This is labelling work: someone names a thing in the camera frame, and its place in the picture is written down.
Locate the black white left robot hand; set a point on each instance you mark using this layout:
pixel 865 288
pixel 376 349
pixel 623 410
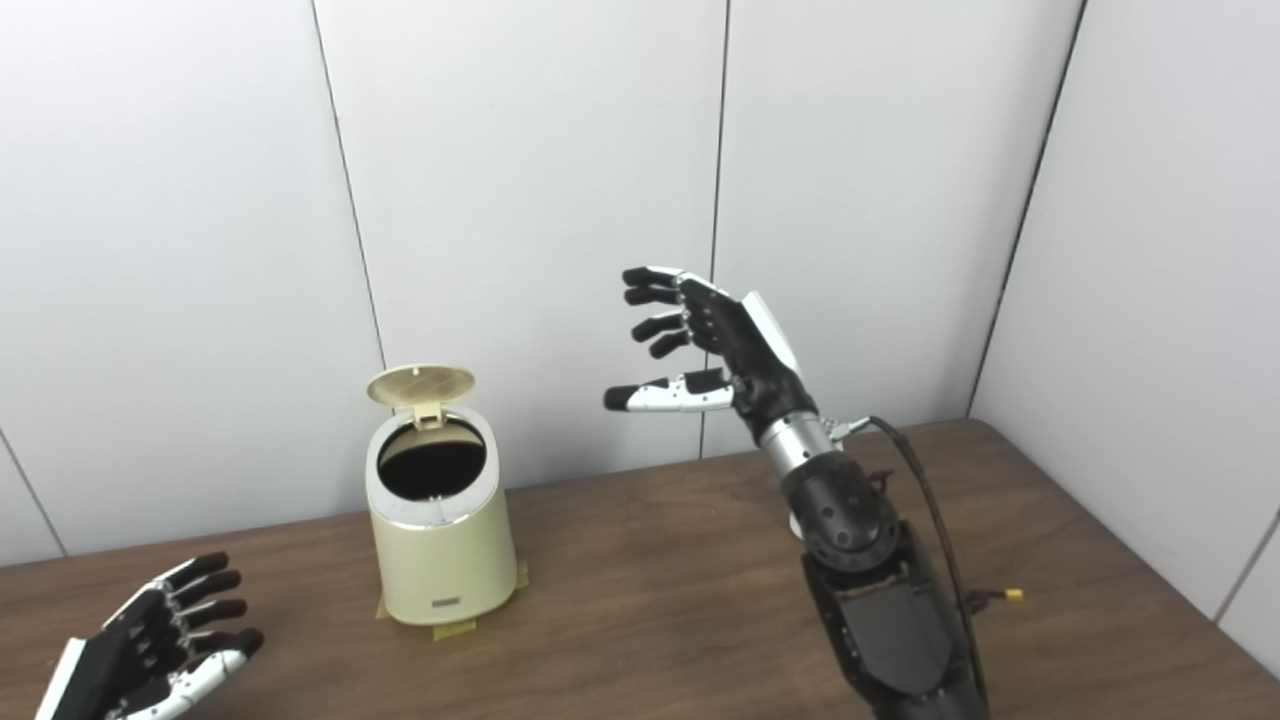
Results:
pixel 130 650

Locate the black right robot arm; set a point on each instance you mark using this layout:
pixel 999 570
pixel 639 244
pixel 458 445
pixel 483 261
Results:
pixel 870 590

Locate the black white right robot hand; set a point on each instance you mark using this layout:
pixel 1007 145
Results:
pixel 745 350

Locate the cream-colored cylindrical bin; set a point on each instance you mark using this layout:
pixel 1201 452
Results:
pixel 445 540

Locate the round cream bin lid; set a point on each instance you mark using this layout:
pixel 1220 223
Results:
pixel 420 385

